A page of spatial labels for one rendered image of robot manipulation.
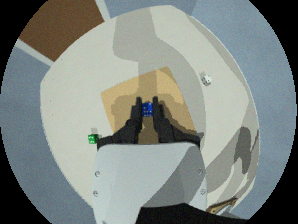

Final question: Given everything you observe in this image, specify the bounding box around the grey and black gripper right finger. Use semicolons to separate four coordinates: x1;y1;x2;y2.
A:
153;96;200;149

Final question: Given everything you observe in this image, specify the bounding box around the blue die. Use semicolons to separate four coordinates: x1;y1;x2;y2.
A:
142;103;153;117

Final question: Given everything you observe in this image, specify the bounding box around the white die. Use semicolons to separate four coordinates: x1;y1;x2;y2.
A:
201;74;212;85

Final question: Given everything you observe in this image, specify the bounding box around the small green die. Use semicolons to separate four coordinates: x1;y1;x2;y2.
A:
88;134;99;144

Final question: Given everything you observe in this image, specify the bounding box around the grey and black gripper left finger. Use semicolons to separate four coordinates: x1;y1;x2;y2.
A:
97;97;143;152

